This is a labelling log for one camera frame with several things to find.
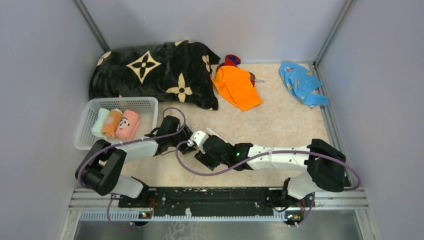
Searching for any blue patterned towel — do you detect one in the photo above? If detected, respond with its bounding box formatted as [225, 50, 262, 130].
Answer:
[278, 61, 329, 108]

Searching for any red blue cloth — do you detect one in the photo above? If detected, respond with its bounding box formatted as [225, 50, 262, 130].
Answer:
[216, 54, 256, 87]

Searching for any rolled white green towel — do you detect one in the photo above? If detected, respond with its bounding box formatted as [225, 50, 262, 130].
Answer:
[91, 108, 110, 139]

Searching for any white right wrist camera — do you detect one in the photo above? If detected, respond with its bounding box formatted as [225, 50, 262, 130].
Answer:
[187, 131, 209, 154]

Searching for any aluminium frame rail front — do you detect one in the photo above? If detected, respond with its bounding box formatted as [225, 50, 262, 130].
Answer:
[79, 207, 300, 223]

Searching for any aluminium frame rail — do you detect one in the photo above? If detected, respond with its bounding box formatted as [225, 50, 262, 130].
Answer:
[312, 62, 353, 183]
[79, 207, 300, 223]

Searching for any aluminium frame rail right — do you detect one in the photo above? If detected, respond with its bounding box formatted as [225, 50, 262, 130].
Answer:
[312, 62, 353, 183]

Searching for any striped rabbit print towel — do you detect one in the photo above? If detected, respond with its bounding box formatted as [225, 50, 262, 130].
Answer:
[203, 127, 222, 139]

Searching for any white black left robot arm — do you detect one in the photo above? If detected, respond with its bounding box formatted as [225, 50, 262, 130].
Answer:
[75, 115, 193, 207]

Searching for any white plastic basket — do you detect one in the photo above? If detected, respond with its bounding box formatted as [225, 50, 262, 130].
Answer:
[74, 97, 159, 151]

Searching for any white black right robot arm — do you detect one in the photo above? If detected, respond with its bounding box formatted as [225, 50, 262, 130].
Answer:
[189, 131, 346, 206]

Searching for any rolled orange towel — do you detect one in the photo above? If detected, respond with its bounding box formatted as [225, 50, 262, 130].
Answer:
[102, 108, 123, 139]

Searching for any rolled pink panda towel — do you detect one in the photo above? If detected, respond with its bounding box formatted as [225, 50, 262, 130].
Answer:
[115, 109, 140, 141]

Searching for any black floral blanket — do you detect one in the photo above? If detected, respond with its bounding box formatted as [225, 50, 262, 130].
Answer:
[88, 40, 221, 111]

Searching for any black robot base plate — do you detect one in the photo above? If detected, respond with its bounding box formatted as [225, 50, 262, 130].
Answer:
[118, 187, 312, 217]

